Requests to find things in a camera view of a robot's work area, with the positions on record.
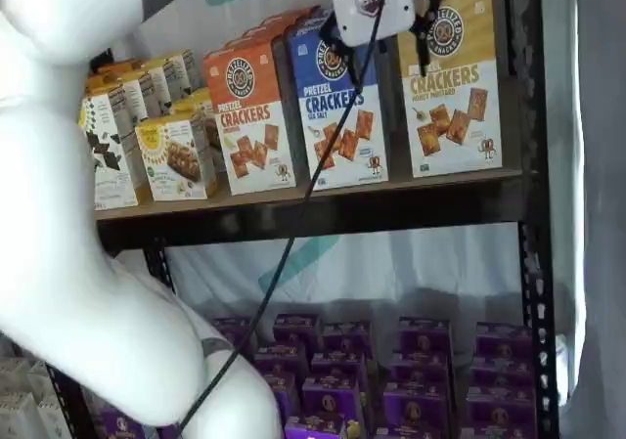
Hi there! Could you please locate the white pretzel crackers box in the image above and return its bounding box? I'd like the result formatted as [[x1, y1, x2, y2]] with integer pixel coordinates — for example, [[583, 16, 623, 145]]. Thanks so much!
[[396, 0, 510, 179]]

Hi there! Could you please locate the blue sea salt crackers box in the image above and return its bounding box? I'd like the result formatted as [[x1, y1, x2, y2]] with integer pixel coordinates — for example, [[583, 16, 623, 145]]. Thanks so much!
[[286, 16, 390, 193], [296, 8, 335, 25]]

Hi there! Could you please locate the orange cheddar crackers box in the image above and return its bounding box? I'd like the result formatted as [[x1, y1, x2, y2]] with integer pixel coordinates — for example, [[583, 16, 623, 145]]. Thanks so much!
[[242, 17, 300, 37], [222, 29, 288, 52], [202, 42, 298, 198]]

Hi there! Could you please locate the wooden shelf board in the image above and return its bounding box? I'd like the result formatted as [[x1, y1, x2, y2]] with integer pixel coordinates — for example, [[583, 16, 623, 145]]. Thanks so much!
[[95, 167, 537, 223]]

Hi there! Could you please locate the Simple Mills almond bars box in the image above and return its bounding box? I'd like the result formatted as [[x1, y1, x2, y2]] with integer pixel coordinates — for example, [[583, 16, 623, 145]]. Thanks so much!
[[168, 94, 216, 123], [134, 110, 219, 202]]

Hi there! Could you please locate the Simple Mills sweet thins box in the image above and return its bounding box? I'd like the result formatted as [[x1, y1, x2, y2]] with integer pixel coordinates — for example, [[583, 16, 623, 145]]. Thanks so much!
[[77, 91, 140, 211], [141, 50, 206, 104], [85, 69, 151, 132], [97, 60, 170, 117]]

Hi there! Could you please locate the black metal shelf rack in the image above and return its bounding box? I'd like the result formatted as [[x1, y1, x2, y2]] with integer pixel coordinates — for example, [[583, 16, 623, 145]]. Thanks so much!
[[48, 0, 561, 439]]

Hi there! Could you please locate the purple Annie's snack box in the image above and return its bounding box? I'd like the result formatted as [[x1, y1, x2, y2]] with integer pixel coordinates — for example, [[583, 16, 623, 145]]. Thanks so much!
[[382, 383, 450, 428], [310, 352, 367, 384], [466, 386, 538, 430], [321, 321, 374, 357], [301, 377, 364, 423], [253, 344, 310, 386], [272, 313, 321, 347], [263, 383, 302, 418], [475, 321, 535, 362], [470, 357, 537, 392], [284, 416, 354, 439], [375, 425, 447, 439], [397, 316, 452, 357], [390, 352, 452, 387], [209, 316, 256, 358], [95, 406, 144, 439]]

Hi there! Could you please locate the purple teal Annie's box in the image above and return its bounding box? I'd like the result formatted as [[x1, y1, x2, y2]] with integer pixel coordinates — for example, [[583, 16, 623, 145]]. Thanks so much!
[[461, 425, 538, 439]]

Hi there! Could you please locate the white teal backdrop cloth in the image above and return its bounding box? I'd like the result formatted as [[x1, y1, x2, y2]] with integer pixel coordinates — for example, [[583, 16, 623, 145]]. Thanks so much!
[[136, 0, 520, 324]]

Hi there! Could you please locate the grey curtain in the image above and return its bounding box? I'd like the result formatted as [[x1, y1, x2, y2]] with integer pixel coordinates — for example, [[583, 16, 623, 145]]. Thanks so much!
[[541, 0, 626, 439]]

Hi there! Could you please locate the white patterned carton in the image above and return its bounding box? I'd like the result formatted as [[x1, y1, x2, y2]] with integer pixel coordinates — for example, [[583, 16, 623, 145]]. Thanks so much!
[[0, 357, 31, 397], [0, 360, 66, 439]]

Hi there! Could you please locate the black cable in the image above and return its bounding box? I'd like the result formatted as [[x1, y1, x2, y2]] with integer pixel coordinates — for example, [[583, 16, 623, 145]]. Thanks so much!
[[175, 0, 395, 435]]

